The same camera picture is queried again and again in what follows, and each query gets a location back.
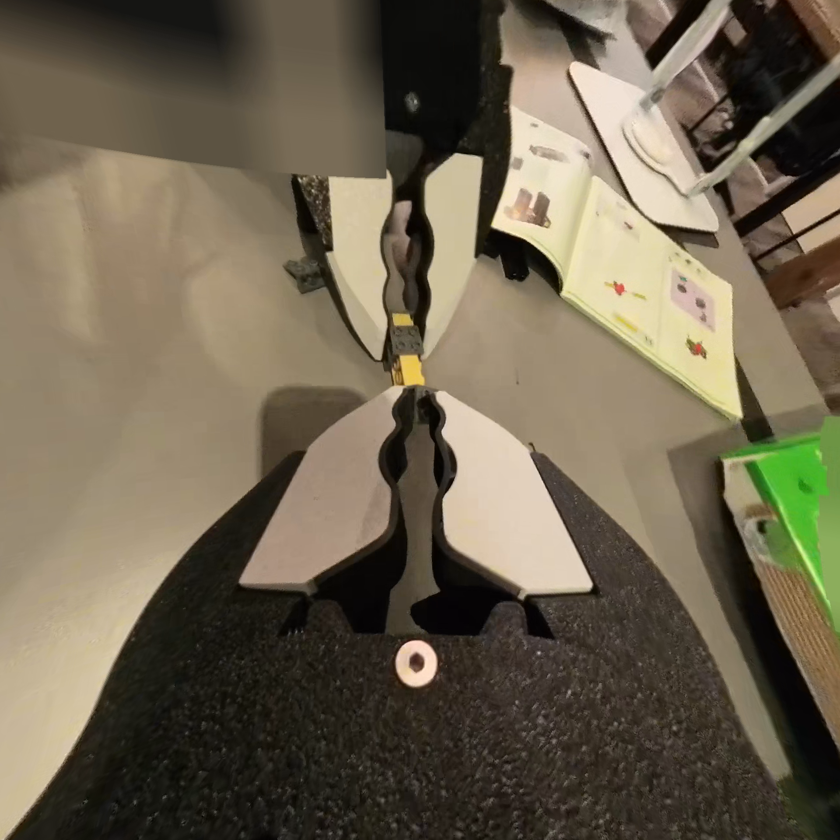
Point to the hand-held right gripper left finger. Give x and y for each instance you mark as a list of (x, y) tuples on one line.
[(321, 512)]

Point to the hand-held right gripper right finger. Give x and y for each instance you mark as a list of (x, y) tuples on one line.
[(512, 518)]

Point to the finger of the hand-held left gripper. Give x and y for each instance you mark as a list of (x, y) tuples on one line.
[(456, 229), (354, 249)]

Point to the dark grey square brick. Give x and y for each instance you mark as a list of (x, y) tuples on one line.
[(305, 279)]

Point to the dark grey brick yellow tile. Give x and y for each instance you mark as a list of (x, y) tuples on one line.
[(407, 341)]

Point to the grey desk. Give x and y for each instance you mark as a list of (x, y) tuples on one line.
[(590, 459)]

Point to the open instruction booklet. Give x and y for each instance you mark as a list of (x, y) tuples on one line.
[(623, 262)]

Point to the green cardboard toy box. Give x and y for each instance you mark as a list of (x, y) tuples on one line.
[(787, 485)]

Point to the wooden furniture leg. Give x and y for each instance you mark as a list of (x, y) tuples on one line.
[(807, 275)]

